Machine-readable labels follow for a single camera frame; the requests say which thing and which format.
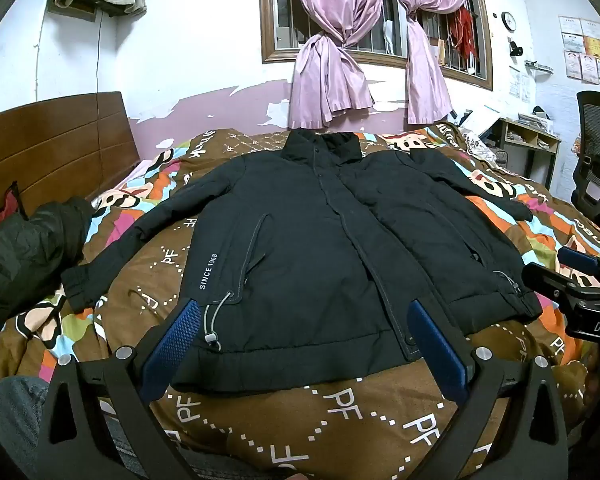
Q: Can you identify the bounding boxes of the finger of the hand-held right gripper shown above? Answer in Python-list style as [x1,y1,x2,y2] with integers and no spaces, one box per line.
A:
[557,246,600,283]
[521,260,588,306]

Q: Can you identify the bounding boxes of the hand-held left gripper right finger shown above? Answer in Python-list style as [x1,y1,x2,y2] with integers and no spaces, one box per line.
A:
[406,299,572,480]

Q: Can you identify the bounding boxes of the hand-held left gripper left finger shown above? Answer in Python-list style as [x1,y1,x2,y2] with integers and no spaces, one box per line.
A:
[42,298,204,480]

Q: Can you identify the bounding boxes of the black jacket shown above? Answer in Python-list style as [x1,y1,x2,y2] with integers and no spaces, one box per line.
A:
[60,130,545,395]

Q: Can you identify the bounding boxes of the black mesh office chair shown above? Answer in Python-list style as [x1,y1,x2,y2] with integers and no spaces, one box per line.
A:
[571,90,600,222]

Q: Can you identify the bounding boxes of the wooden shelf desk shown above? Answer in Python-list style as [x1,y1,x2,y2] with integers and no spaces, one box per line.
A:
[490,116,562,192]

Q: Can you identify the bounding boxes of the brown printed quilt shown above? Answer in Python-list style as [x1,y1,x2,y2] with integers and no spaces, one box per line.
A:
[0,121,600,480]

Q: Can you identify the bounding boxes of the white flat board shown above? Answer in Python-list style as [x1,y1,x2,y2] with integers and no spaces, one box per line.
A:
[465,105,507,139]

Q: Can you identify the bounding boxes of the dark green jacket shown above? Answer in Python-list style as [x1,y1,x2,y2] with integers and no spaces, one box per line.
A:
[0,196,98,333]

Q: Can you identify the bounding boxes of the red cloth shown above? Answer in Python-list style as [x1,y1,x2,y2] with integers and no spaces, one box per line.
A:
[0,181,29,227]

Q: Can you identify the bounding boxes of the wooden headboard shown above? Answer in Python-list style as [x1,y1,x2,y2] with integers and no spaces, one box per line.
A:
[0,91,141,228]

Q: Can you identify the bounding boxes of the red hanging garment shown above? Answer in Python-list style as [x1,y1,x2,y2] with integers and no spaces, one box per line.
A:
[450,6,480,70]

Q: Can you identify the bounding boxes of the narrow pink curtain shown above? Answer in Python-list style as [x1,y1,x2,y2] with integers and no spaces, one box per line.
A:
[397,0,477,125]

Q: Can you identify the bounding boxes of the wide pink curtain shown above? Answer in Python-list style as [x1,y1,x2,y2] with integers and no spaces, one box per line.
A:
[286,0,402,130]

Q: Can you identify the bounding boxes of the white wall papers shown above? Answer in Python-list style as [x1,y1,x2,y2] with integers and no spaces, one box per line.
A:
[508,64,536,102]

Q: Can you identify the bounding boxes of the group of wall certificates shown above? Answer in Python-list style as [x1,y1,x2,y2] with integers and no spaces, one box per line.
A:
[558,15,600,87]

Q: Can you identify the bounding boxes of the thin wall cable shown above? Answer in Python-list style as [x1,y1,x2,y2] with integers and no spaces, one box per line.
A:
[93,10,104,94]

